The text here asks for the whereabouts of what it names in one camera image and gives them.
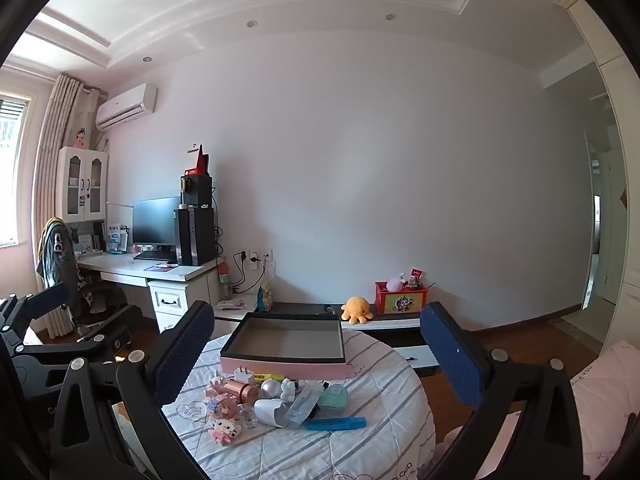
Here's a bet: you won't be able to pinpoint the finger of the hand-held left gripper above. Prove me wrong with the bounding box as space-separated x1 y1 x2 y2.
0 281 71 342
10 332 121 377

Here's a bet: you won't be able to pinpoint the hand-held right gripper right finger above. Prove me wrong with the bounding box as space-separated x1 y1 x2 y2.
420 301 590 480

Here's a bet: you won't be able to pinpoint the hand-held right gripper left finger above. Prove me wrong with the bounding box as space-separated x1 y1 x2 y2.
50 300 216 480

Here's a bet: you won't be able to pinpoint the rose gold cylinder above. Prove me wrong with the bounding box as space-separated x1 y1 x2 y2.
222 379 259 404

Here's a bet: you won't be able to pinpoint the colourful block figure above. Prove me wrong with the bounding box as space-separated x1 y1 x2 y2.
207 395 242 421

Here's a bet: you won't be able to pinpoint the pink white block figure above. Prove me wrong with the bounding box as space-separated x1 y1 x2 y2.
210 417 244 446

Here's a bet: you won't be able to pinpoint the pink box with dark inside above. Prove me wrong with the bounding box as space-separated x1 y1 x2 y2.
220 312 348 381

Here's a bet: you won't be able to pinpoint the mint green container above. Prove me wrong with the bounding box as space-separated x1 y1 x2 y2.
317 384 349 418

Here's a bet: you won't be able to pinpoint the clear plastic case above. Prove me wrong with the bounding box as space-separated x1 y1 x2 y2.
285 384 327 430

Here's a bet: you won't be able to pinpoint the blue highlighter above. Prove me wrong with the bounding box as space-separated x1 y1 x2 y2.
305 416 367 432

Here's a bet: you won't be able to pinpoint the dark jacket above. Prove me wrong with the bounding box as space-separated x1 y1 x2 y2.
36 217 79 292

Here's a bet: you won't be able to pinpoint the black office chair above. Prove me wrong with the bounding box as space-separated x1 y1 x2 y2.
37 217 137 352

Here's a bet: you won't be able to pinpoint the white desk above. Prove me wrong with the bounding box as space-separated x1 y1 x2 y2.
75 251 227 334

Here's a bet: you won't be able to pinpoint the black white low cabinet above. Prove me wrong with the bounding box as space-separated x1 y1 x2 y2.
214 299 442 377

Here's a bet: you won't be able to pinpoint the red storage box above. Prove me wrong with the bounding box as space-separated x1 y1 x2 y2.
375 281 431 316

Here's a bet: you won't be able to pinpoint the orange octopus plush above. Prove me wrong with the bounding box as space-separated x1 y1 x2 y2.
341 296 375 325

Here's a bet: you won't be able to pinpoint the black computer tower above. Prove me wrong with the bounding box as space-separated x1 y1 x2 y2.
173 207 217 267

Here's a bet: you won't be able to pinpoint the white glass-door cabinet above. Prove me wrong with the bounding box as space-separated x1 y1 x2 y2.
56 146 109 224

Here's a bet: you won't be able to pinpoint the black monitor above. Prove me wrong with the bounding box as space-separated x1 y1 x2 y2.
132 196 181 252

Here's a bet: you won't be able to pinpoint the window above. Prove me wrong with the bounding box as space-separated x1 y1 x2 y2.
0 92 32 248

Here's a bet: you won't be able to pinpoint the beige curtain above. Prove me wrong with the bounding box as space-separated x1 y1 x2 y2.
32 75 101 338

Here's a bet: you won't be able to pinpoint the pale pink bedding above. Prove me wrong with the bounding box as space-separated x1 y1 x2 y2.
567 339 640 480

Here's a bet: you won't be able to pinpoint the black speaker box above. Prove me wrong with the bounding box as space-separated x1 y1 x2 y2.
180 175 213 208

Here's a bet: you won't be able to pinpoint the red desk calendar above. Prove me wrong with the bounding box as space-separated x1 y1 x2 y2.
187 145 210 177

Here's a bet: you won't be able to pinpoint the white door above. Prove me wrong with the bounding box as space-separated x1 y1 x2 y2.
596 149 629 307

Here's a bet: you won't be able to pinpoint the white air conditioner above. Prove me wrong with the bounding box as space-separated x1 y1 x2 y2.
95 83 158 129

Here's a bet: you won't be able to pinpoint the white wardrobe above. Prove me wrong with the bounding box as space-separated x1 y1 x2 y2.
555 0 640 361

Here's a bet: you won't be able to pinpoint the black power cable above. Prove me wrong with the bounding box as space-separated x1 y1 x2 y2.
231 252 267 295

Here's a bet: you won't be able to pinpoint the white wall outlets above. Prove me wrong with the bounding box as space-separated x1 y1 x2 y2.
235 248 274 269

